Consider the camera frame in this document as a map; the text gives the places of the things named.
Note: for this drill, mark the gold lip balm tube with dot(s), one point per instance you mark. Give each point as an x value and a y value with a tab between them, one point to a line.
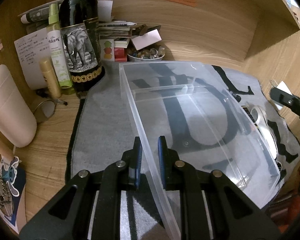
50	77

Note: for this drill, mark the grey mat with black letters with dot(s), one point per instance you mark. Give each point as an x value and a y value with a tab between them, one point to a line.
104	132

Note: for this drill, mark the wooden shelf board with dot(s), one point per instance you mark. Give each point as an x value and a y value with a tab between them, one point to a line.
281	9

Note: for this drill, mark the white tube on tray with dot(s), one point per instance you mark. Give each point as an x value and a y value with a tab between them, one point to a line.
37	15

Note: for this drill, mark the eyeglasses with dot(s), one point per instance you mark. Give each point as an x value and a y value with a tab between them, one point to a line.
44	105

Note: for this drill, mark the dark wine bottle elephant label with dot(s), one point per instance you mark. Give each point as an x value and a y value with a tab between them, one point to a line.
80	34

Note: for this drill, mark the pink white small card box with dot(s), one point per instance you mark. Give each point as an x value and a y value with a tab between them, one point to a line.
147	39

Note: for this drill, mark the stack of books and boxes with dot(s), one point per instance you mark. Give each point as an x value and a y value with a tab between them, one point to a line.
114	39

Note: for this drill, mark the green spray bottle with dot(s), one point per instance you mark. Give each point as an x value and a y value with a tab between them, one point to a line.
57	49

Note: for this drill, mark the metal ball chain keyring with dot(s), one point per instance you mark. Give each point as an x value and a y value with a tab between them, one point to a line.
6	202

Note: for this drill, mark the white bowl of trinkets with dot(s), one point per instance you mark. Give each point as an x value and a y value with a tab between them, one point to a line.
151	53

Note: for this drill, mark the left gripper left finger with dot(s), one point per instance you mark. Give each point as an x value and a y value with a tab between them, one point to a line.
132	168

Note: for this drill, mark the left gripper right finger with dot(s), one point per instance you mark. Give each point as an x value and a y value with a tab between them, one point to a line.
168	169

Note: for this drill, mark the blue cartoon sticker card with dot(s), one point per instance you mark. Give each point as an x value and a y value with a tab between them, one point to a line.
15	178

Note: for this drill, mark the clear plastic organizer box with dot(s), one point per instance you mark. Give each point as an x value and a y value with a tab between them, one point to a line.
201	120

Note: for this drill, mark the pink mug with handle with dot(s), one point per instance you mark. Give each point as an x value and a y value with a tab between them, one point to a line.
17	122

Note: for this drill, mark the white handwritten paper note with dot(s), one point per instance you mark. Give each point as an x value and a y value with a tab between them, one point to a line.
30	50

